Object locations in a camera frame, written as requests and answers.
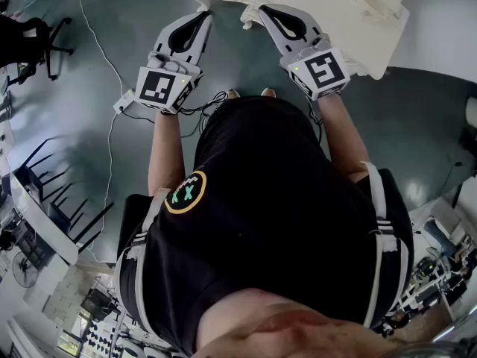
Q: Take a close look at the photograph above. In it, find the standing fan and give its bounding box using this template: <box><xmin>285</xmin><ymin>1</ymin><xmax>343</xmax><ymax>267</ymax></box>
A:
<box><xmin>10</xmin><ymin>251</ymin><xmax>41</xmax><ymax>289</ymax></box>

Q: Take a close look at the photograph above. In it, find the white floor cable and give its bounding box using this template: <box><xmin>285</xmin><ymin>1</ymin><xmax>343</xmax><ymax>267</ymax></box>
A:
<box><xmin>22</xmin><ymin>0</ymin><xmax>126</xmax><ymax>96</ymax></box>
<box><xmin>85</xmin><ymin>110</ymin><xmax>122</xmax><ymax>264</ymax></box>

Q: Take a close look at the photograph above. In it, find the white power strip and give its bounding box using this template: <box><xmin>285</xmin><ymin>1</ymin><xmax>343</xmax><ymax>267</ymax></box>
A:
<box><xmin>113</xmin><ymin>89</ymin><xmax>136</xmax><ymax>116</ymax></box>

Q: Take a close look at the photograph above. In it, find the white harness strap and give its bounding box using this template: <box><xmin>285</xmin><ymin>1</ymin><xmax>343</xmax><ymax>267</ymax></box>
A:
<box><xmin>114</xmin><ymin>187</ymin><xmax>173</xmax><ymax>337</ymax></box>
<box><xmin>359</xmin><ymin>161</ymin><xmax>409</xmax><ymax>330</ymax></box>

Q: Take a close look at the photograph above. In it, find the person's left forearm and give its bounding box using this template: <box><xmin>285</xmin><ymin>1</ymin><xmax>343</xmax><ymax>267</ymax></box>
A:
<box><xmin>148</xmin><ymin>110</ymin><xmax>186</xmax><ymax>197</ymax></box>

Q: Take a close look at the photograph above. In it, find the person's black t-shirt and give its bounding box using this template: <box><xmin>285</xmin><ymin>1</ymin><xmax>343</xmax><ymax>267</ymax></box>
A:
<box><xmin>116</xmin><ymin>95</ymin><xmax>415</xmax><ymax>358</ymax></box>

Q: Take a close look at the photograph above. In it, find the black cable bundle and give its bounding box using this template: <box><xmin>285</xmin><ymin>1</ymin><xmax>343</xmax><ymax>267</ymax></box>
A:
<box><xmin>121</xmin><ymin>90</ymin><xmax>230</xmax><ymax>138</ymax></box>

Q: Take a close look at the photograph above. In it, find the table with black legs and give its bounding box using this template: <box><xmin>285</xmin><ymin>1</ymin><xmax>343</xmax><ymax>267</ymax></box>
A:
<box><xmin>9</xmin><ymin>137</ymin><xmax>116</xmax><ymax>266</ymax></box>

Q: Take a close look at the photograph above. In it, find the person's right forearm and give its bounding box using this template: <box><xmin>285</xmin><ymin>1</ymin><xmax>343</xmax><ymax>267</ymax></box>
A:
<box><xmin>316</xmin><ymin>94</ymin><xmax>370</xmax><ymax>183</ymax></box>

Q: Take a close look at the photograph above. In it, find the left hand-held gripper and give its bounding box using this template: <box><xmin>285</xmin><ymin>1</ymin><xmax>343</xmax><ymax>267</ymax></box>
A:
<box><xmin>133</xmin><ymin>11</ymin><xmax>213</xmax><ymax>116</ymax></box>

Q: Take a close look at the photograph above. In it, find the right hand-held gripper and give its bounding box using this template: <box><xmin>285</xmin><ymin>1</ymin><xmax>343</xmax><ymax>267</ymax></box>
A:
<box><xmin>259</xmin><ymin>4</ymin><xmax>351</xmax><ymax>102</ymax></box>

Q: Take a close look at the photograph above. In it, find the black office chair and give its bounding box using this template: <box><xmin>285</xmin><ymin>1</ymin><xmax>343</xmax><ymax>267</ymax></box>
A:
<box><xmin>16</xmin><ymin>16</ymin><xmax>75</xmax><ymax>82</ymax></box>

